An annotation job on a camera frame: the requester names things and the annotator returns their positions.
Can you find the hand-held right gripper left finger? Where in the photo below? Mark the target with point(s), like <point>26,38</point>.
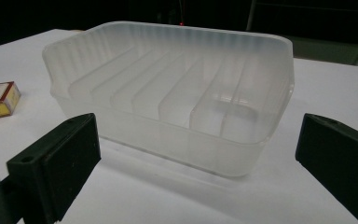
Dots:
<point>54,169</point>

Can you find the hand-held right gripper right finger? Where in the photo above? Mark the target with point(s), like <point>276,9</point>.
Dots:
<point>338,158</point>

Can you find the translucent plastic dish rack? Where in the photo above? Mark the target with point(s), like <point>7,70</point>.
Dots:
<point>180,102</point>

